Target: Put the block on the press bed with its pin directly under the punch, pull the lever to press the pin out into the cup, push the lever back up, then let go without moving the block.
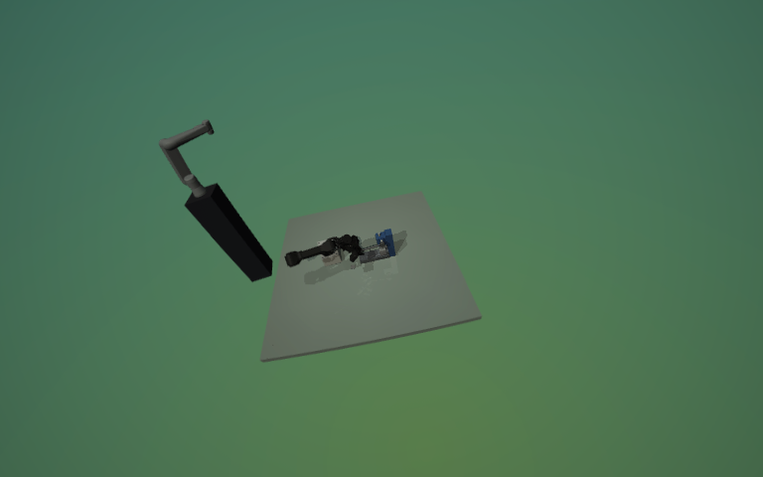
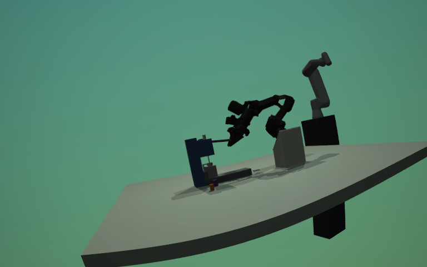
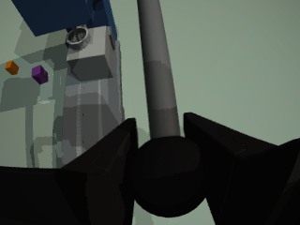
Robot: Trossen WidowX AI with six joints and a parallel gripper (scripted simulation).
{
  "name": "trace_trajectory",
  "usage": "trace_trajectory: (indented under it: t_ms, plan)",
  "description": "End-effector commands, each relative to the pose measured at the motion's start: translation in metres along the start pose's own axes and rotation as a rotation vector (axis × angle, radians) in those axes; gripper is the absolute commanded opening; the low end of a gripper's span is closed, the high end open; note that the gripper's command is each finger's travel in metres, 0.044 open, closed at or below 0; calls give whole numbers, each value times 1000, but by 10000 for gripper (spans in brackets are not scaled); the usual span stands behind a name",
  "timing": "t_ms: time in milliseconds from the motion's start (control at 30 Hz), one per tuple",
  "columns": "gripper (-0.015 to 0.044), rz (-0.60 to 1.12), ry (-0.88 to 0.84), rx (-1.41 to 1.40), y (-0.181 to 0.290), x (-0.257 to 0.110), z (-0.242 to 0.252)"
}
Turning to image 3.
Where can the small orange block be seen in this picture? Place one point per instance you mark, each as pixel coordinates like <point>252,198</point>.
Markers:
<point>12,68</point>

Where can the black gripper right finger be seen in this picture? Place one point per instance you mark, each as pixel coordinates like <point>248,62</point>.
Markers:
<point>252,179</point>

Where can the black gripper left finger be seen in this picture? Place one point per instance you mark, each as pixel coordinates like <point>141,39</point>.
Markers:
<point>92,189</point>

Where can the purple block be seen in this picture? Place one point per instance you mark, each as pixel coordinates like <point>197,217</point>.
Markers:
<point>40,75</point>

